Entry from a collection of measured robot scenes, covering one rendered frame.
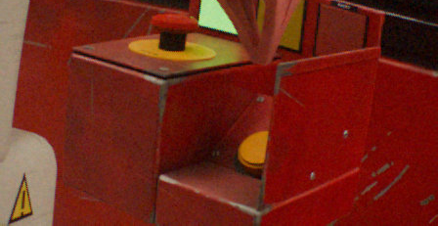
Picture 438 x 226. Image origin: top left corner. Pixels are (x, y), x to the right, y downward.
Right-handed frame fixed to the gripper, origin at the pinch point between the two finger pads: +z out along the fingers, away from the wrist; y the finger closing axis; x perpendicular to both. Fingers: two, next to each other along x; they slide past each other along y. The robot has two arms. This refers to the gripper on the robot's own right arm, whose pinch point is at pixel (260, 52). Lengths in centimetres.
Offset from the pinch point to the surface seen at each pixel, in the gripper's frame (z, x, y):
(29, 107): 25, 51, 18
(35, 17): 13, 51, 21
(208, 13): 2.5, 12.5, 10.3
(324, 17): 0.6, 0.6, 10.6
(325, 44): 2.8, 0.2, 10.1
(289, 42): 3.4, 3.7, 9.9
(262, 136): 7.5, 0.7, 1.1
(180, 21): -0.4, 8.6, 1.5
